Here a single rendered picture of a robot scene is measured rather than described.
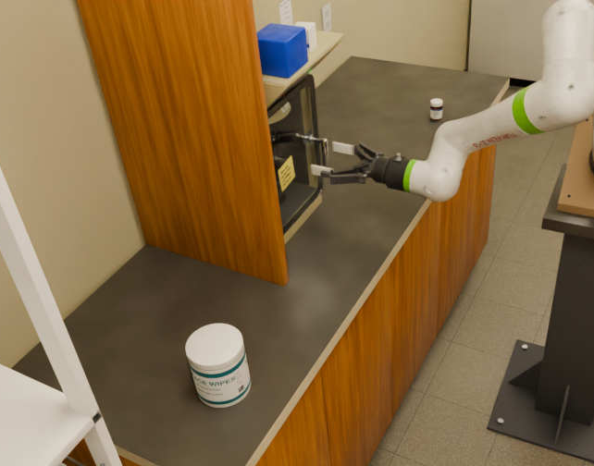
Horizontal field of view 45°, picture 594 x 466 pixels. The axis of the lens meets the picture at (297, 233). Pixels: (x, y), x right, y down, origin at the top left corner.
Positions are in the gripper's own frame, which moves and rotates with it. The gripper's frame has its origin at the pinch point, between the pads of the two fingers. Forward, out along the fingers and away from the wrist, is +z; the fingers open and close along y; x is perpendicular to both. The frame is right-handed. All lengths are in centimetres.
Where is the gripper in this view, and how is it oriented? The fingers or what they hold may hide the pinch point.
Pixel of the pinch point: (326, 158)
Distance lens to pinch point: 208.4
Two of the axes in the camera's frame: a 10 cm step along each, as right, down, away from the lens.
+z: -8.7, -2.3, 4.4
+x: 0.9, 7.9, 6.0
